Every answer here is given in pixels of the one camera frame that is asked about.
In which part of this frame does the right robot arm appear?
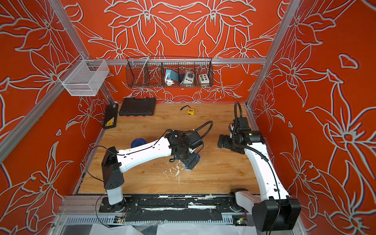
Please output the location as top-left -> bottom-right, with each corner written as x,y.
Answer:
217,130 -> 301,232

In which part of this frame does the black tool case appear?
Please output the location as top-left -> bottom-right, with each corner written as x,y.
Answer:
119,98 -> 156,117

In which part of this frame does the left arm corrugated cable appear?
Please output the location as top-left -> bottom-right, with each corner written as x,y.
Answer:
165,120 -> 214,142

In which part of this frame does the black box yellow label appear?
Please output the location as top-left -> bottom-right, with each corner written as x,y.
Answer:
102,103 -> 119,130

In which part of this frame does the grey device in basket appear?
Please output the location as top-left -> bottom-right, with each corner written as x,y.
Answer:
181,70 -> 195,85

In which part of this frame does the black wire wall basket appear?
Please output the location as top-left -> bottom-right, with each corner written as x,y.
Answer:
125,56 -> 214,88

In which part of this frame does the white button box in basket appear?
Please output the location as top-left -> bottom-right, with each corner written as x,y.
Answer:
198,74 -> 210,86

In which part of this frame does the aluminium frame post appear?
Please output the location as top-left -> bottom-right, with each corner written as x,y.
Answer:
245,0 -> 303,108
49,1 -> 115,104

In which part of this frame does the blue white item in basket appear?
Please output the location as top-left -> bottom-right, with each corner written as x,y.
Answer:
164,69 -> 179,86

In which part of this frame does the yellow tape measure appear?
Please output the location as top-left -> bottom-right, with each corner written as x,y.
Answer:
180,105 -> 195,115

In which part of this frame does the aluminium frame post right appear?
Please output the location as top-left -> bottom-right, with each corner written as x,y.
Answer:
245,0 -> 303,108

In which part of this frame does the aluminium crossbar back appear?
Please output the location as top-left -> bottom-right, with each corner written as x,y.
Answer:
104,57 -> 266,66

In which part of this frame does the white wire basket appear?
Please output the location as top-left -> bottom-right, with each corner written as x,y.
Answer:
58,60 -> 109,97

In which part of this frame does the aluminium frame post left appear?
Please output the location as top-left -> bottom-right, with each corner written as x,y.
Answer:
49,1 -> 115,104

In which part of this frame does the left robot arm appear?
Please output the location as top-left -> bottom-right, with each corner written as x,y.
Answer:
101,131 -> 204,206

